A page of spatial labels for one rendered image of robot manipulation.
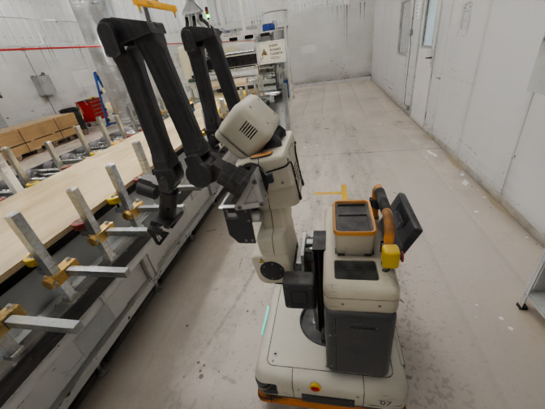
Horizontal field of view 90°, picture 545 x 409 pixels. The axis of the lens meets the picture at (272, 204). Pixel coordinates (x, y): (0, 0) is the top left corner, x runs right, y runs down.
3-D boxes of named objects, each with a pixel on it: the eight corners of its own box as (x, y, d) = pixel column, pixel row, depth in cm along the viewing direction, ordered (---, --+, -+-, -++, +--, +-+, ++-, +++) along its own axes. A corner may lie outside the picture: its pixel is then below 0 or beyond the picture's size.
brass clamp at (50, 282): (82, 266, 120) (77, 257, 118) (57, 290, 109) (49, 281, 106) (70, 266, 121) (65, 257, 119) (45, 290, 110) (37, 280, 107)
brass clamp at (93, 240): (118, 230, 140) (113, 221, 138) (99, 247, 129) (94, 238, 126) (107, 230, 142) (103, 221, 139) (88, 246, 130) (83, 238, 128)
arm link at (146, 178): (169, 179, 80) (182, 168, 87) (131, 166, 80) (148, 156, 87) (166, 212, 86) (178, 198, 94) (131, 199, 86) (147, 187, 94)
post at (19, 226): (83, 301, 121) (19, 209, 97) (76, 307, 118) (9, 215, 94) (76, 300, 122) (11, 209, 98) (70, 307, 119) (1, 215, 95)
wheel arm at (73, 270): (132, 273, 111) (128, 265, 109) (127, 280, 108) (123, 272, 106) (47, 270, 120) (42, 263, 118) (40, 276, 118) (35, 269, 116)
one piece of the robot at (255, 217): (276, 206, 126) (271, 163, 115) (265, 244, 103) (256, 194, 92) (244, 207, 129) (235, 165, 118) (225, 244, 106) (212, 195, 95)
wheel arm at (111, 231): (162, 233, 131) (160, 226, 129) (159, 238, 129) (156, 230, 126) (87, 233, 141) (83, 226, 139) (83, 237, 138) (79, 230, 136)
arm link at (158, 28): (137, -1, 57) (161, 5, 66) (88, 22, 61) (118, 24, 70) (216, 186, 78) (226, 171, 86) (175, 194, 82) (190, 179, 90)
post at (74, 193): (121, 266, 144) (77, 185, 120) (117, 271, 141) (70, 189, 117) (115, 266, 144) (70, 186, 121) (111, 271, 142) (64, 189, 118)
